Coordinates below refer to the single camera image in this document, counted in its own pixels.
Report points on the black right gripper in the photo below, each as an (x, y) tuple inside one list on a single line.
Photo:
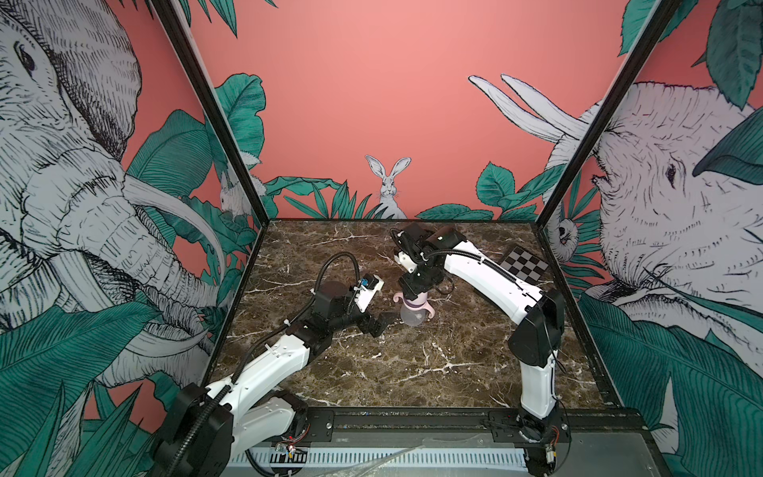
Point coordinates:
[(409, 289)]

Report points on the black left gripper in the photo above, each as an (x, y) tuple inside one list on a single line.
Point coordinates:
[(378, 324)]

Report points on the clear baby bottle body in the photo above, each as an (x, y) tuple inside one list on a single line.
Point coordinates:
[(413, 315)]

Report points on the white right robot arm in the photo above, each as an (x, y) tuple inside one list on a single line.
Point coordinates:
[(429, 257)]

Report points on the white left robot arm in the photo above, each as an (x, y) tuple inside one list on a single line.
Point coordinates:
[(207, 426)]

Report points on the black white checkerboard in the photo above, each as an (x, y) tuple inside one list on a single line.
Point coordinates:
[(524, 265)]

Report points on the white vented strip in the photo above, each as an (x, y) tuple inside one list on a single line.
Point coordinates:
[(509, 459)]

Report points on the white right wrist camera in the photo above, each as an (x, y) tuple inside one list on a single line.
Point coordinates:
[(405, 261)]

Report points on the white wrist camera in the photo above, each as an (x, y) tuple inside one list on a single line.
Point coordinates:
[(405, 261), (370, 285)]

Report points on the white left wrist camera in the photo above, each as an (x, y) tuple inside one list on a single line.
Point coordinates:
[(370, 285)]

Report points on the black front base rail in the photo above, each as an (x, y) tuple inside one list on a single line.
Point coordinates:
[(503, 424)]

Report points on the black left frame post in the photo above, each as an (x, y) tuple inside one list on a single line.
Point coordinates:
[(170, 15)]

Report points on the black frame post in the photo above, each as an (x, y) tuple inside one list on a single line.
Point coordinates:
[(649, 36), (170, 15)]

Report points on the black right frame post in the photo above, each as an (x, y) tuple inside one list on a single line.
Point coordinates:
[(649, 36)]

